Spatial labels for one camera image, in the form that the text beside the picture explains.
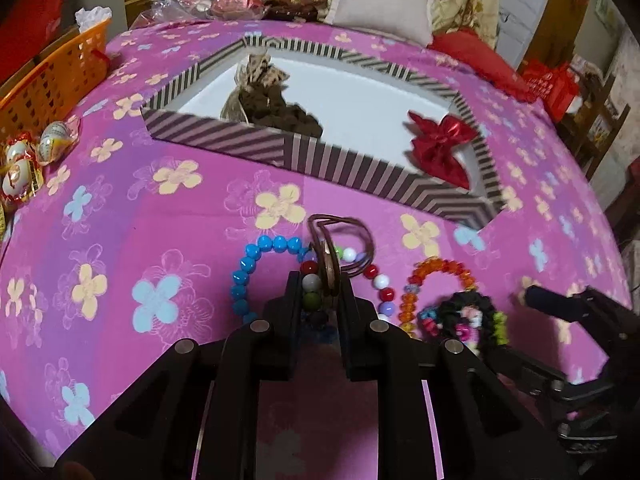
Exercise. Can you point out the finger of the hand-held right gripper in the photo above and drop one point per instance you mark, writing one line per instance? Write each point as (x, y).
(530, 372)
(560, 302)

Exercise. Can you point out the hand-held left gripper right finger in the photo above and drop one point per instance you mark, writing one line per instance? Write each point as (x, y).
(344, 305)

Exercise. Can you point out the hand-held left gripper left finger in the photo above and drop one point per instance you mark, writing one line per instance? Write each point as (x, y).
(295, 302)

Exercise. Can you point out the thin dark brown hair band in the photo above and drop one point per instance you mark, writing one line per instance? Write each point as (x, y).
(327, 260)

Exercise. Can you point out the black scrunchie with coloured beads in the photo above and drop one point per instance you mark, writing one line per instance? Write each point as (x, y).
(455, 310)

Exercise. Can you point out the striped hexagonal box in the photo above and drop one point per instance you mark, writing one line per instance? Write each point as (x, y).
(240, 140)

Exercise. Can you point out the pink floral bedsheet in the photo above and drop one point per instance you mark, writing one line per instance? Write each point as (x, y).
(150, 220)

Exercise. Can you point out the wooden chair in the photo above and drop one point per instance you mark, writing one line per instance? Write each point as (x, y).
(590, 125)

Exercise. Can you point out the red satin bow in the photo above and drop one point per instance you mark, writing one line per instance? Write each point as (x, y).
(440, 150)

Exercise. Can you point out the brown scrunchie with bow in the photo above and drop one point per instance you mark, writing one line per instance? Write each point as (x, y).
(280, 115)

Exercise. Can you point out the red shopping bag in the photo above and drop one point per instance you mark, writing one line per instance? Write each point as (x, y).
(550, 85)

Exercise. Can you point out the red pillow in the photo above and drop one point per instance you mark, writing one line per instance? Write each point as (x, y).
(480, 55)

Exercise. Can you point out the wrapped egg toy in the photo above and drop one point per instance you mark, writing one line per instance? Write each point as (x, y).
(57, 141)
(20, 152)
(20, 182)

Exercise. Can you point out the white cushion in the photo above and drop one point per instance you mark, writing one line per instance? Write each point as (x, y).
(380, 5)

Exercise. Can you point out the orange plastic basket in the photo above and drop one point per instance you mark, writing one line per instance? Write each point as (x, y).
(55, 80)

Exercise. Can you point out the white crumpled tissue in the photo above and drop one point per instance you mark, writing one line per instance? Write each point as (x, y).
(92, 17)

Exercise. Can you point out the red chair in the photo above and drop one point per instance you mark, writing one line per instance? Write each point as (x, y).
(30, 15)

